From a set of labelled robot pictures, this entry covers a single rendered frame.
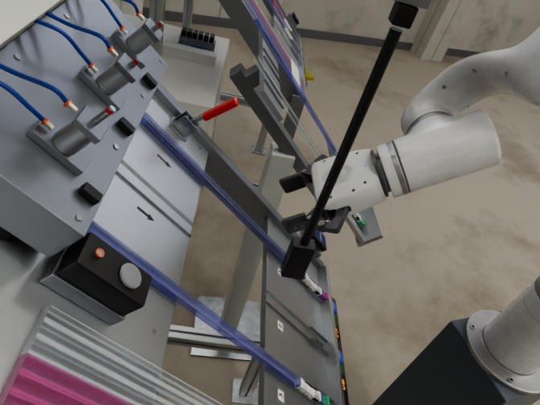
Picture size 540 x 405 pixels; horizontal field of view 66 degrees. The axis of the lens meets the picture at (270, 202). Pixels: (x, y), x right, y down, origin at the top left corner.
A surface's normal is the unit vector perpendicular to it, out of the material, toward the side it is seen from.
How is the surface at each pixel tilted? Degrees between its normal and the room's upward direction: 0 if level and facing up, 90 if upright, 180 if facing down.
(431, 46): 90
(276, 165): 90
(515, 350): 90
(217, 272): 0
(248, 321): 0
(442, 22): 90
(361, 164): 36
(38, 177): 42
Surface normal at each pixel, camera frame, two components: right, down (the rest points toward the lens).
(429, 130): -0.42, -0.74
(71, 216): 0.83, -0.42
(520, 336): -0.84, 0.18
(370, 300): 0.23, -0.73
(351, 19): 0.31, 0.68
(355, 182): -0.39, -0.57
